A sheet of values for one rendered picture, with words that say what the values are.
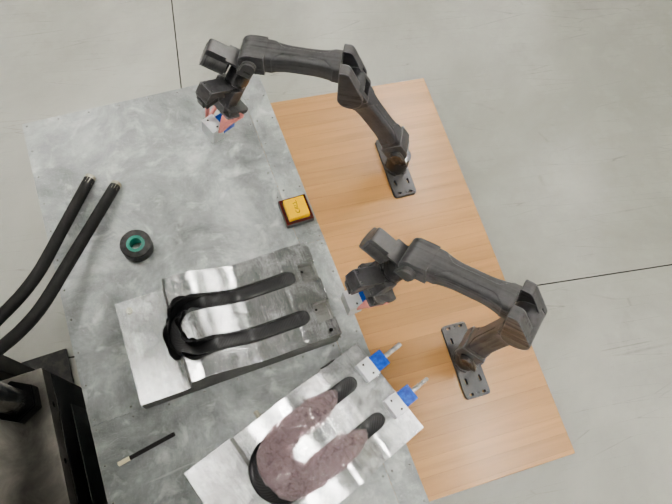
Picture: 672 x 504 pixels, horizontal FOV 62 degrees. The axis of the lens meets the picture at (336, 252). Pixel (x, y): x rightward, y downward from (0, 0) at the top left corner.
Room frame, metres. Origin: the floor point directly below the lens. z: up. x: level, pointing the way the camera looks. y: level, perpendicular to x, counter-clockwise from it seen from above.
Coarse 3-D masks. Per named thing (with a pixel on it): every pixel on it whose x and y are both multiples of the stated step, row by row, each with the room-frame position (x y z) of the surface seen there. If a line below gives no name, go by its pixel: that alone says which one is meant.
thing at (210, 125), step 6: (204, 120) 0.78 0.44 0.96; (210, 120) 0.79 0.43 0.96; (216, 120) 0.80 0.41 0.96; (204, 126) 0.77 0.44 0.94; (210, 126) 0.77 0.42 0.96; (216, 126) 0.78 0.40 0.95; (204, 132) 0.78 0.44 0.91; (210, 132) 0.76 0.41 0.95; (216, 132) 0.77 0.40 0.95; (222, 132) 0.78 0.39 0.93; (210, 138) 0.76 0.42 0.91; (216, 138) 0.76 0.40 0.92
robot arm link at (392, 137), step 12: (360, 72) 0.93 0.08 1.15; (360, 84) 0.90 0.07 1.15; (372, 96) 0.92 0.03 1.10; (360, 108) 0.88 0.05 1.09; (372, 108) 0.89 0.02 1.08; (384, 108) 0.94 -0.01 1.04; (372, 120) 0.89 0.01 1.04; (384, 120) 0.90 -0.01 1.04; (384, 132) 0.90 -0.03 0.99; (396, 132) 0.92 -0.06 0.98; (384, 144) 0.89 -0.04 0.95; (396, 144) 0.90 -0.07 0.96
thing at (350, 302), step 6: (342, 294) 0.45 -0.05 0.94; (348, 294) 0.45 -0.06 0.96; (354, 294) 0.45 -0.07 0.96; (360, 294) 0.46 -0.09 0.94; (342, 300) 0.44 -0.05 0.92; (348, 300) 0.43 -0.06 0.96; (354, 300) 0.44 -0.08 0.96; (360, 300) 0.44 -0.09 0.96; (348, 306) 0.42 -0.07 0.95; (354, 306) 0.42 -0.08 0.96; (348, 312) 0.41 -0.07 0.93; (354, 312) 0.42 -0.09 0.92
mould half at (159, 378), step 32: (288, 256) 0.52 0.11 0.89; (192, 288) 0.35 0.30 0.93; (224, 288) 0.38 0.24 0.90; (288, 288) 0.43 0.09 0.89; (320, 288) 0.46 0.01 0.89; (128, 320) 0.24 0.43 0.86; (160, 320) 0.26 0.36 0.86; (192, 320) 0.27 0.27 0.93; (224, 320) 0.30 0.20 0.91; (256, 320) 0.33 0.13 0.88; (128, 352) 0.17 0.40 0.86; (160, 352) 0.19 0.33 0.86; (224, 352) 0.23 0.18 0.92; (256, 352) 0.26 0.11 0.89; (288, 352) 0.28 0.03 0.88; (160, 384) 0.12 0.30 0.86; (192, 384) 0.14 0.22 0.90
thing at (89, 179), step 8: (88, 176) 0.58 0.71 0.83; (80, 184) 0.55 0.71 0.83; (88, 184) 0.56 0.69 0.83; (80, 192) 0.53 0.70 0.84; (88, 192) 0.54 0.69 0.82; (72, 200) 0.50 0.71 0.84; (80, 200) 0.51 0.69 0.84; (72, 208) 0.47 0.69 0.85; (80, 208) 0.49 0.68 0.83; (64, 216) 0.45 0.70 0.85; (72, 216) 0.45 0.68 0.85; (64, 224) 0.42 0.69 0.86; (56, 232) 0.40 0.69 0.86; (64, 232) 0.40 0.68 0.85; (56, 240) 0.37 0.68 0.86; (48, 248) 0.35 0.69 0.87; (56, 248) 0.36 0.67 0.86; (40, 256) 0.32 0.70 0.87; (48, 256) 0.33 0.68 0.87
